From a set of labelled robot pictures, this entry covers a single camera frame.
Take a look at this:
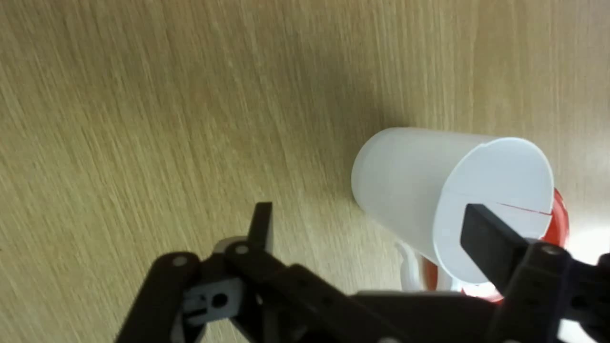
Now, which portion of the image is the white cup with handle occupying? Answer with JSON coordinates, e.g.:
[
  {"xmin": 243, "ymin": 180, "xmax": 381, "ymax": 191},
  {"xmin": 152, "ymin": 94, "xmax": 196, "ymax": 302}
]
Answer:
[{"xmin": 348, "ymin": 127, "xmax": 556, "ymax": 302}]

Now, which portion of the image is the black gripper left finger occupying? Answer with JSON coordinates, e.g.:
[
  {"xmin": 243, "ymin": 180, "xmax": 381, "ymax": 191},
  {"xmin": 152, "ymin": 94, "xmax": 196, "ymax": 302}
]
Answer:
[{"xmin": 114, "ymin": 203, "xmax": 383, "ymax": 343}]

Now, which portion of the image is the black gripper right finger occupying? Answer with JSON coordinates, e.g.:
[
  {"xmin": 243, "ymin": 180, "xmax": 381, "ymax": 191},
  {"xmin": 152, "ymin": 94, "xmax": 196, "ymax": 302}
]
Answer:
[{"xmin": 457, "ymin": 203, "xmax": 610, "ymax": 343}]

